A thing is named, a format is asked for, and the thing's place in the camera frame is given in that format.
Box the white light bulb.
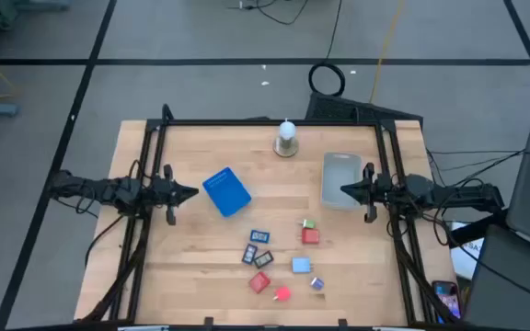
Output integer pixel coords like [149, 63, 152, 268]
[279, 117, 297, 142]

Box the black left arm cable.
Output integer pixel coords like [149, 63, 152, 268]
[84, 213, 127, 268]

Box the red slotted charger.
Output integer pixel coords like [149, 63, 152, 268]
[248, 270, 272, 294]

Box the grey flat object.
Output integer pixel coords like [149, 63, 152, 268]
[16, 0, 72, 11]

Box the white paper sign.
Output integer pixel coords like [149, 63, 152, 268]
[448, 222, 486, 281]

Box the light blue charger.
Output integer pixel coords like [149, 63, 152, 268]
[291, 256, 315, 275]

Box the blue plastic basket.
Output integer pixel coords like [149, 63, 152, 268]
[202, 165, 253, 218]

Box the pink charger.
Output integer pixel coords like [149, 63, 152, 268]
[272, 285, 293, 303]

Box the black coiled cable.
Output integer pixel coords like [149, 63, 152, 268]
[307, 0, 347, 98]

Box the dark blue digital display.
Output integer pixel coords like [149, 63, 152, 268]
[241, 243, 259, 266]

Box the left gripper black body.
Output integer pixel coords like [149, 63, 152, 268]
[147, 164, 178, 226]

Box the round wooden bulb stand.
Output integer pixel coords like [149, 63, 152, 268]
[272, 135, 300, 159]

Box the blue-framed digital display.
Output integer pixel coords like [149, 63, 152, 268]
[249, 229, 271, 245]

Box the red plug charger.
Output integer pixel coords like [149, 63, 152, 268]
[299, 227, 321, 245]

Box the thin black cable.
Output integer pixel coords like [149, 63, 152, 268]
[425, 149, 526, 156]

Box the black perforated panel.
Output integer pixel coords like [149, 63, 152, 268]
[305, 91, 425, 129]

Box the black floor cable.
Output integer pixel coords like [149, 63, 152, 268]
[226, 0, 310, 27]

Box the long yellow cable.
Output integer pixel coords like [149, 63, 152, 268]
[368, 0, 407, 105]

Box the black digital display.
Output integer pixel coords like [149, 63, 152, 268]
[252, 250, 275, 270]

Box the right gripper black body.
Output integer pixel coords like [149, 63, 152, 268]
[362, 162, 394, 224]

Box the black aluminium table frame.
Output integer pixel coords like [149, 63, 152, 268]
[75, 103, 465, 325]

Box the black support bar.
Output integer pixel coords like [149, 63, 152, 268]
[448, 209, 510, 249]

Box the dark grey cabinet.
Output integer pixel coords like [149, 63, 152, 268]
[463, 223, 530, 331]

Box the grey plastic bin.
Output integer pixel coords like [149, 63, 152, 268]
[320, 152, 363, 211]

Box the smartphone with lit screen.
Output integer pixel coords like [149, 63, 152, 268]
[432, 280, 463, 325]

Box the green bag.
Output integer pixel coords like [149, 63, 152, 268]
[0, 0, 20, 31]

